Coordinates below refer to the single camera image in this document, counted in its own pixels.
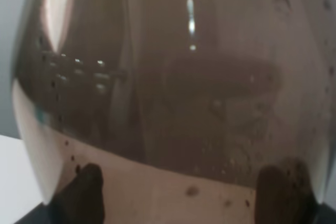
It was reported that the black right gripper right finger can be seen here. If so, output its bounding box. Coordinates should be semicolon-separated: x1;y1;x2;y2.
255;158;318;223

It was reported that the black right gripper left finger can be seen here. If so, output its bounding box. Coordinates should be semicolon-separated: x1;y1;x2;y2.
47;164;105;223

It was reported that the brown translucent water bottle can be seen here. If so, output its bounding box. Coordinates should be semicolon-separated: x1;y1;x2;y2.
11;0;335;223

